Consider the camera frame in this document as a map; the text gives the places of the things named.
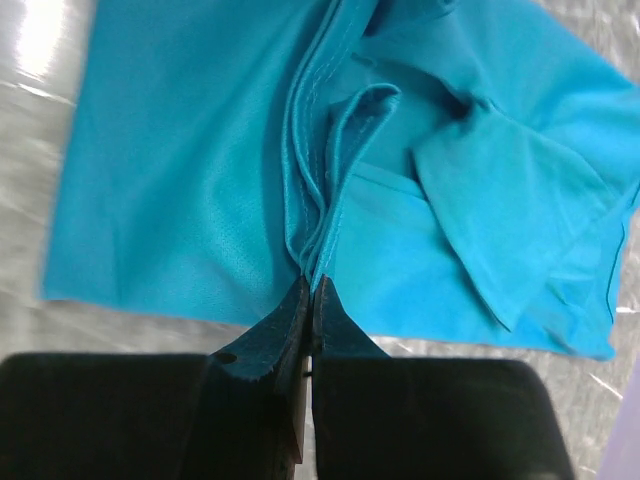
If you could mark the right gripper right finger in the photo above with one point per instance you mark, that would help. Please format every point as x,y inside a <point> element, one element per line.
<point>342,355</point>

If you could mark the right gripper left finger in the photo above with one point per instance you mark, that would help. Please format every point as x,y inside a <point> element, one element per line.
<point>259,395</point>

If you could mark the teal t shirt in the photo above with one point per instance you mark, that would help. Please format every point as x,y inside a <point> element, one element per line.
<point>464,171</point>

